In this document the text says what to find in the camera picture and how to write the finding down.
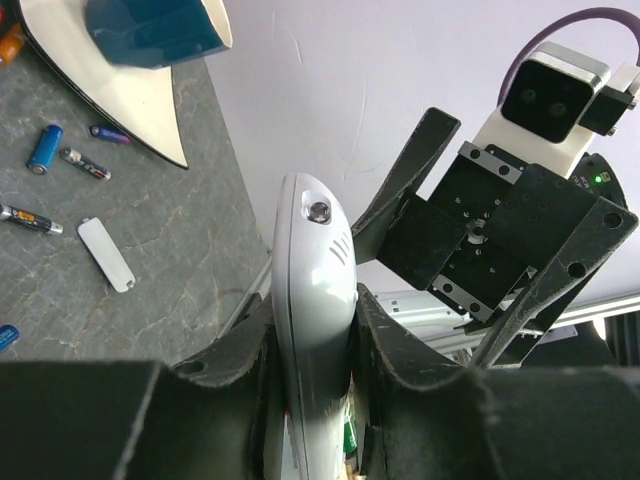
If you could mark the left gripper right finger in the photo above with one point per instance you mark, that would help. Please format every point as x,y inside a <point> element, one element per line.
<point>422,416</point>

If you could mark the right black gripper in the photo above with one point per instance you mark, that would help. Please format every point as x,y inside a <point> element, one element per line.
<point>491,223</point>

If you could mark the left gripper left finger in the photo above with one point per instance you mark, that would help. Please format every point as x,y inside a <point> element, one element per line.
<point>211,416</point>

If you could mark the white remote control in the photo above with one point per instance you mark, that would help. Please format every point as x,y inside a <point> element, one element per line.
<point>314,295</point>

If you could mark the white battery cover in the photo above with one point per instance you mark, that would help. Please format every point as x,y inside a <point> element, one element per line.
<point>103,249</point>

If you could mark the blue battery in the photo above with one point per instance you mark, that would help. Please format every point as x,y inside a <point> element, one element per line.
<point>43,154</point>
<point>9,334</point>

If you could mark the black battery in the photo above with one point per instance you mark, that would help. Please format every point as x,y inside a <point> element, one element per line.
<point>30,220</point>
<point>84,163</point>

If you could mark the green battery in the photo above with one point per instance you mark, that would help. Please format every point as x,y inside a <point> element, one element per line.
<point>350,437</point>

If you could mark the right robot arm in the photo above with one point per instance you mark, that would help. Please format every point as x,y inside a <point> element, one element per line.
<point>510,244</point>

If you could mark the purple battery by plate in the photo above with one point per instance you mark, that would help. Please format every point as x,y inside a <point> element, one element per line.
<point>109,134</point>

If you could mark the white square plate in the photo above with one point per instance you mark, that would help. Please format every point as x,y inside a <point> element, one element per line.
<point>139,102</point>

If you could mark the dark blue mug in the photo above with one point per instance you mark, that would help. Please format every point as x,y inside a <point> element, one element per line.
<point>155,34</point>

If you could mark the orange battery by plate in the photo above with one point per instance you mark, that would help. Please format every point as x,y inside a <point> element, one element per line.
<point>11,44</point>

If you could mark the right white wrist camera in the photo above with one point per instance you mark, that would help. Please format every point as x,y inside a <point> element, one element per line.
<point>558,102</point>

